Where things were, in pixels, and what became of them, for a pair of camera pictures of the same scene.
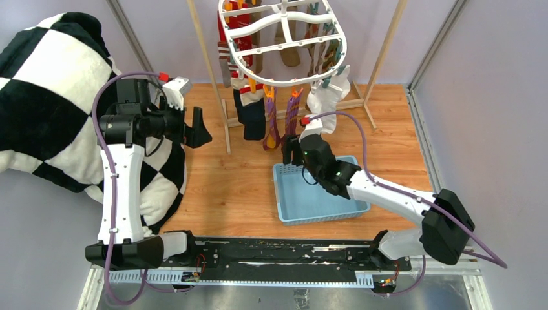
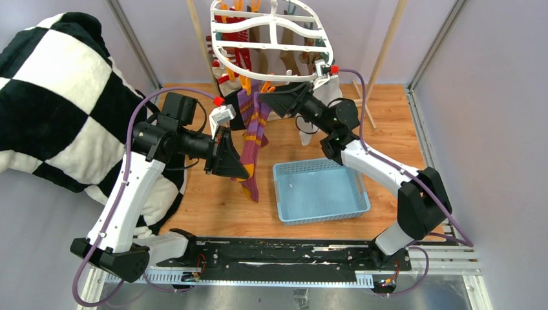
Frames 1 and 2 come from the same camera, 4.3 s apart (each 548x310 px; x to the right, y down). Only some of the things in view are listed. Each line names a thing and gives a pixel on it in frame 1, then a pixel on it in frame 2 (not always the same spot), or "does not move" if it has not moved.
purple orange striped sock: [271, 139] -> [254, 110]
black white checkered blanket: [49, 73] does not move
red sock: [234, 22] -> [243, 55]
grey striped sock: [223, 51] -> [227, 86]
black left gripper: [197, 134] -> [224, 159]
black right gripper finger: [298, 159] -> [284, 101]
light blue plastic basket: [301, 199] does not move
